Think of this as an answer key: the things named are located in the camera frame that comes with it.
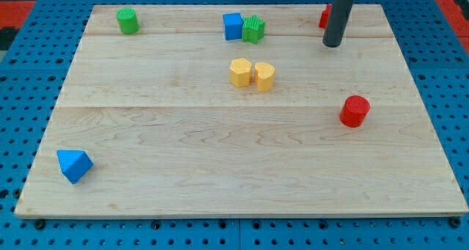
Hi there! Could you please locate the yellow heart block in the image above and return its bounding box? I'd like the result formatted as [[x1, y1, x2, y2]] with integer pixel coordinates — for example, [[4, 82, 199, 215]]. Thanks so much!
[[254, 62, 276, 92]]

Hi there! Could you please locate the light wooden board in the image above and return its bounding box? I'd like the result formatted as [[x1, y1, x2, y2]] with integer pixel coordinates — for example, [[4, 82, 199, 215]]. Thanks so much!
[[15, 4, 468, 219]]

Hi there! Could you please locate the yellow hexagon block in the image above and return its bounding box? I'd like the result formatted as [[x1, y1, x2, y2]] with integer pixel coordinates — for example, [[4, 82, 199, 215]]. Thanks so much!
[[229, 58, 253, 87]]

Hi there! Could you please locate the green star block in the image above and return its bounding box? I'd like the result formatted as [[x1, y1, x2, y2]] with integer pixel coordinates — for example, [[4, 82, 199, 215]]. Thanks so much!
[[242, 15, 265, 45]]

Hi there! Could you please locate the blue cube block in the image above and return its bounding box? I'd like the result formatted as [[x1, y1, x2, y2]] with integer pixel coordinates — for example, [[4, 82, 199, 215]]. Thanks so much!
[[222, 13, 243, 40]]

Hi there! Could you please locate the red cylinder block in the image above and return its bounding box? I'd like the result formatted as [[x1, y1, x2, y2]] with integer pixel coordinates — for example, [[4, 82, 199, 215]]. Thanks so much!
[[339, 95, 371, 128]]

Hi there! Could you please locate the red block behind rod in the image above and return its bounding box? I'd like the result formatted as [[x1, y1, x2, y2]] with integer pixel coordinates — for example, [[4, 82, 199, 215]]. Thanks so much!
[[318, 4, 332, 29]]

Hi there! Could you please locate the green cylinder block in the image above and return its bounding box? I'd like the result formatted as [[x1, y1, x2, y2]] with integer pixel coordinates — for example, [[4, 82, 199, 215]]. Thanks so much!
[[116, 7, 140, 34]]

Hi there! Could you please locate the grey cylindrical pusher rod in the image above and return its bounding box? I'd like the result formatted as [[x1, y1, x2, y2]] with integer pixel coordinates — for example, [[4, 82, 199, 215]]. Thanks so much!
[[322, 0, 354, 48]]

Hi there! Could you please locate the blue triangular prism block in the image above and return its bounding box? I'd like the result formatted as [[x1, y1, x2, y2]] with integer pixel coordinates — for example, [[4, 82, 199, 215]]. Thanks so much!
[[56, 150, 94, 185]]

